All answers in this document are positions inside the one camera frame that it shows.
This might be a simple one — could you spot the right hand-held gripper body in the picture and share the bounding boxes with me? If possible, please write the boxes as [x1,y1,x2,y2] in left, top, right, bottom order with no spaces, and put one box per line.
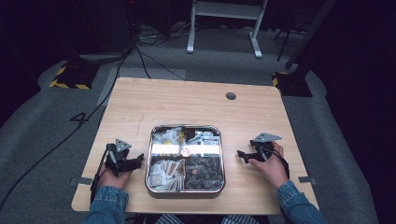
[248,133,283,163]

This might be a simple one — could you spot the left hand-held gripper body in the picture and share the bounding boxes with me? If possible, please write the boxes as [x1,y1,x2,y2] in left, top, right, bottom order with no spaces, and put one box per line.
[105,138,138,175]

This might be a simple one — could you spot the pile of grey white packets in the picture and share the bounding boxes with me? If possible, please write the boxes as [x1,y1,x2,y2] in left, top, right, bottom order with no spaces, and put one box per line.
[186,128,221,147]

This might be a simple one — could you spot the clear box lid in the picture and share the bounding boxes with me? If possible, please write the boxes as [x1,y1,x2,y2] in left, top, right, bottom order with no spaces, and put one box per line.
[145,124,226,193]

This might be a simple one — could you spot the brown compartment box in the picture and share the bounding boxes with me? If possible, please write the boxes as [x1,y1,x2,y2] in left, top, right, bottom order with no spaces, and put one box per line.
[144,123,226,200]

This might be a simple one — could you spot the person's right hand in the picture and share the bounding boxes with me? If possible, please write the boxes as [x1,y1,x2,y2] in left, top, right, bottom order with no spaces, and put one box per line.
[247,141,290,189]

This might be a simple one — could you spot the person's left hand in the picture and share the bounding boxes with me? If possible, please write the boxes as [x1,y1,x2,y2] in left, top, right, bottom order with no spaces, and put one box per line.
[97,167,134,190]

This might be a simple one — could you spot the pile of white brown sticks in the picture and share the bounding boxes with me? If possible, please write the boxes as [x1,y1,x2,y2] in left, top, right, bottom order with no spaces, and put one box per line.
[147,158,186,191]

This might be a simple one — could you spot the pile of white yellow packets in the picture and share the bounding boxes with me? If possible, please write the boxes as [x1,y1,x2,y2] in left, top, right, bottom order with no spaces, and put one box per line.
[152,127,187,147]

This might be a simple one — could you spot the pile of dark packets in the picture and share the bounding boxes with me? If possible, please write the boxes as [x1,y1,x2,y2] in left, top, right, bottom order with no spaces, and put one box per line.
[185,156,224,190]

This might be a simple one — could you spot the grey tape strip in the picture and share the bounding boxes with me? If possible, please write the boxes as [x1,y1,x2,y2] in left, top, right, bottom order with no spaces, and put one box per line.
[298,175,318,185]
[69,176,93,187]

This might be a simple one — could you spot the person's striped trousers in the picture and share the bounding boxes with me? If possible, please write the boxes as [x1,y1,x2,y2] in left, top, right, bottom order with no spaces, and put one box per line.
[154,212,263,224]

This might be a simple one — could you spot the black yellow striped stand base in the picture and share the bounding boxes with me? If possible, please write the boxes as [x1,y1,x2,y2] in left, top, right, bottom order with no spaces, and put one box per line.
[49,61,98,91]
[271,70,314,98]

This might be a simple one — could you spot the black tripod legs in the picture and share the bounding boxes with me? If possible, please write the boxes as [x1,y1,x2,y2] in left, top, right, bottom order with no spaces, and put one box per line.
[273,26,307,63]

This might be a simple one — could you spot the black slanted pole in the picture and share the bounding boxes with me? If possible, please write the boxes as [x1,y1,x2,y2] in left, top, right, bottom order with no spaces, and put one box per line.
[284,0,338,71]

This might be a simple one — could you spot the right hand-held gripper cable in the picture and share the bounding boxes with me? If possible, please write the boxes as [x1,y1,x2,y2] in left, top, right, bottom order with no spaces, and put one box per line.
[262,146,291,181]

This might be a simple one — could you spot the hand-held gripper cable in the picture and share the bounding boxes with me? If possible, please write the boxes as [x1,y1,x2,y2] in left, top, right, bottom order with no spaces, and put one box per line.
[262,146,291,181]
[89,146,114,203]

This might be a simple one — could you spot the left hand-held gripper cable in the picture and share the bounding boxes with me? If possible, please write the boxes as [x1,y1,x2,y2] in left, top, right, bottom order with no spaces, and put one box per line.
[89,146,114,203]

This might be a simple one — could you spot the long black floor cable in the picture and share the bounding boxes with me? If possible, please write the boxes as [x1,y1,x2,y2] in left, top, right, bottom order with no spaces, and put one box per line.
[0,50,132,213]

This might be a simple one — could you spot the thin black floor cable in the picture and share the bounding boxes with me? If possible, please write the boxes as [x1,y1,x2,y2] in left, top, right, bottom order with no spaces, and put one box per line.
[134,43,187,81]

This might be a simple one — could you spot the bundle of floor cables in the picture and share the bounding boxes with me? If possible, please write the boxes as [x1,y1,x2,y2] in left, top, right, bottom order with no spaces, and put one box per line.
[135,21,200,49]

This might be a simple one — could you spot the white metal stand frame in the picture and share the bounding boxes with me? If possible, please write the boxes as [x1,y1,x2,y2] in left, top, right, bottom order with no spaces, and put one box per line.
[186,0,269,60]

